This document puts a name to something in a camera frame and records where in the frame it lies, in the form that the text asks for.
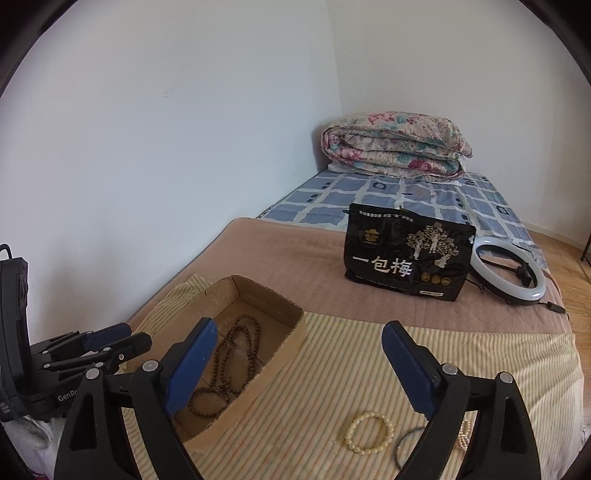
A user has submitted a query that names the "pearl strand bracelet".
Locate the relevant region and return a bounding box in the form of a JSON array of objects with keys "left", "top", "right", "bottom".
[{"left": 454, "top": 419, "right": 473, "bottom": 453}]

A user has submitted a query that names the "thin blue bangle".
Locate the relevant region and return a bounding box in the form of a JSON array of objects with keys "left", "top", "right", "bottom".
[{"left": 393, "top": 426, "right": 425, "bottom": 470}]

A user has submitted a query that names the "cream bead bracelet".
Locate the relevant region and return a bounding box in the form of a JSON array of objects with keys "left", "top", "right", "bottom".
[{"left": 344, "top": 411, "right": 396, "bottom": 454}]

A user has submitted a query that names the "white work glove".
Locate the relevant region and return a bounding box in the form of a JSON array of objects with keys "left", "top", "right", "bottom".
[{"left": 1, "top": 416, "right": 66, "bottom": 479}]

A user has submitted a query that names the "cardboard box tray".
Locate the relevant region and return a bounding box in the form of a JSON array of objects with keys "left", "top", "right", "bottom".
[{"left": 124, "top": 275, "right": 307, "bottom": 452}]

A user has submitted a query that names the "yellow striped towel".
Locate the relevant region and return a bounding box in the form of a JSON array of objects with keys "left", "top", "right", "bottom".
[{"left": 120, "top": 273, "right": 585, "bottom": 480}]

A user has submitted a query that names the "pink brown blanket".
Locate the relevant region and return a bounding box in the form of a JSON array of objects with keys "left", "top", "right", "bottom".
[{"left": 131, "top": 218, "right": 571, "bottom": 334}]

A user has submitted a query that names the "black snack bag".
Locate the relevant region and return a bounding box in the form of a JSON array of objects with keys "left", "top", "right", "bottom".
[{"left": 344, "top": 203, "right": 476, "bottom": 302}]

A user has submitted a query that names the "blue checked bed sheet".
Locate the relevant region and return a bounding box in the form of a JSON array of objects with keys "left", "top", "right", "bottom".
[{"left": 259, "top": 170, "right": 547, "bottom": 269}]

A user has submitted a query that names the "folded floral quilt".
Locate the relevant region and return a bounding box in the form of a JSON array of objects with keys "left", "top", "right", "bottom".
[{"left": 321, "top": 111, "right": 473, "bottom": 181}]

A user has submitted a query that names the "long brown bead necklace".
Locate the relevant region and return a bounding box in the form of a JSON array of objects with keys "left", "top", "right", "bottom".
[{"left": 186, "top": 314, "right": 263, "bottom": 420}]

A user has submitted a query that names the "ring light cable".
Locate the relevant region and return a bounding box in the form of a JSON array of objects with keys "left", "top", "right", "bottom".
[{"left": 468, "top": 274, "right": 567, "bottom": 317}]

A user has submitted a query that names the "white ring light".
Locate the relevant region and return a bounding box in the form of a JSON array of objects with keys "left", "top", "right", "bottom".
[{"left": 470, "top": 236, "right": 546, "bottom": 306}]

